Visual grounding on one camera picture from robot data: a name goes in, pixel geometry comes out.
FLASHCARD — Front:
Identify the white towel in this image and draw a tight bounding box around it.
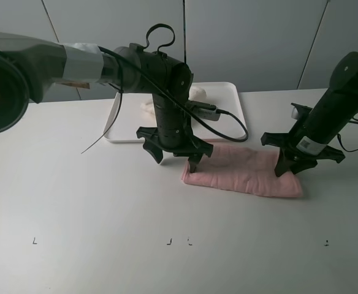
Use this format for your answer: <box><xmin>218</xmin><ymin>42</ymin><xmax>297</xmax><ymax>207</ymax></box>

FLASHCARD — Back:
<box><xmin>139</xmin><ymin>86</ymin><xmax>208</xmax><ymax>121</ymax></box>

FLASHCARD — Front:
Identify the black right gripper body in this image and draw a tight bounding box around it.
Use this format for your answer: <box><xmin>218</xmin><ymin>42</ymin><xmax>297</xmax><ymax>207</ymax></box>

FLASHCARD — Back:
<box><xmin>261</xmin><ymin>105</ymin><xmax>345</xmax><ymax>164</ymax></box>

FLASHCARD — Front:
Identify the black cable tie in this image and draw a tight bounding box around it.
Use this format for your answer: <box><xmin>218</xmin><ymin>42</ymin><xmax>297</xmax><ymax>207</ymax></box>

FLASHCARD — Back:
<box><xmin>81</xmin><ymin>91</ymin><xmax>123</xmax><ymax>154</ymax></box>

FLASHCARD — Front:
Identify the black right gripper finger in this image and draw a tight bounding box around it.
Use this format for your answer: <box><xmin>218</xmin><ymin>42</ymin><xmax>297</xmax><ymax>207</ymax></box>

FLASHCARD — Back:
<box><xmin>292</xmin><ymin>157</ymin><xmax>318</xmax><ymax>175</ymax></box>
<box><xmin>274</xmin><ymin>151</ymin><xmax>295</xmax><ymax>177</ymax></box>

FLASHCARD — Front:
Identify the white plastic tray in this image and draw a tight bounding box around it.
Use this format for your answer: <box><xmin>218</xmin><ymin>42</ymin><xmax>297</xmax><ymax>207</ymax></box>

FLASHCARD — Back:
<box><xmin>104</xmin><ymin>82</ymin><xmax>246</xmax><ymax>143</ymax></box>

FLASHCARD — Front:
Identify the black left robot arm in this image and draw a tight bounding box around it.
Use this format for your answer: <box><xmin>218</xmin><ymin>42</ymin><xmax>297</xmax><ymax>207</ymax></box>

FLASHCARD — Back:
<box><xmin>0</xmin><ymin>32</ymin><xmax>213</xmax><ymax>171</ymax></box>

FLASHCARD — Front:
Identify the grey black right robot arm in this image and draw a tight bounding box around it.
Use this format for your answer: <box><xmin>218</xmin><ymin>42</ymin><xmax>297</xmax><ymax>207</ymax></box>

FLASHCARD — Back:
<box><xmin>261</xmin><ymin>51</ymin><xmax>358</xmax><ymax>177</ymax></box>

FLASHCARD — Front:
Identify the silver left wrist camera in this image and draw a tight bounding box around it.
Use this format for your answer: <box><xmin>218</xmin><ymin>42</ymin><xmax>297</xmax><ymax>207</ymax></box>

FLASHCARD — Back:
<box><xmin>185</xmin><ymin>100</ymin><xmax>221</xmax><ymax>121</ymax></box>

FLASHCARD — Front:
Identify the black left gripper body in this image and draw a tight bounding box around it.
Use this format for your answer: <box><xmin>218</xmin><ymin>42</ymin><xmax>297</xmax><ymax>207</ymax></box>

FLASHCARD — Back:
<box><xmin>136</xmin><ymin>124</ymin><xmax>213</xmax><ymax>157</ymax></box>

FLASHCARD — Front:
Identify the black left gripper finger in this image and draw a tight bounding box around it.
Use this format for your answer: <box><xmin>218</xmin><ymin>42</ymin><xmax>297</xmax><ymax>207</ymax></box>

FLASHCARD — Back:
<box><xmin>143</xmin><ymin>141</ymin><xmax>163</xmax><ymax>164</ymax></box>
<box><xmin>188</xmin><ymin>153</ymin><xmax>202</xmax><ymax>173</ymax></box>

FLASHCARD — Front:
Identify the pink towel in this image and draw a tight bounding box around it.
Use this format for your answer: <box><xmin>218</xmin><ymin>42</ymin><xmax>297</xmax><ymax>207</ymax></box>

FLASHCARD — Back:
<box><xmin>181</xmin><ymin>144</ymin><xmax>303</xmax><ymax>198</ymax></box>

